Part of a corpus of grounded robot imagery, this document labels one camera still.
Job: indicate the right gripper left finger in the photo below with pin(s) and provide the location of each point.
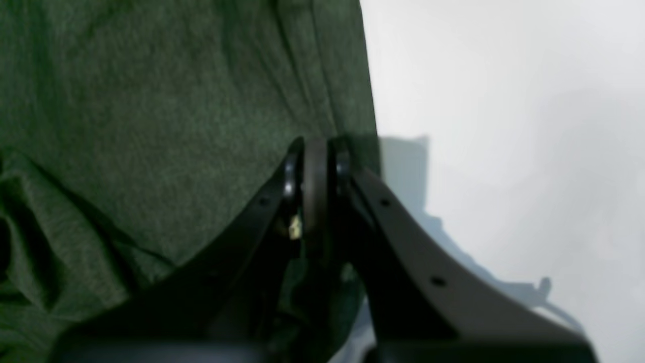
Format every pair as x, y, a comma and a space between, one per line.
223, 301

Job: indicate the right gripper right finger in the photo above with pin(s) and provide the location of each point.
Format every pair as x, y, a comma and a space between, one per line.
421, 299

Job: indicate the dark green t-shirt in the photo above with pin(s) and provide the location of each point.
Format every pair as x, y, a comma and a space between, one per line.
133, 132

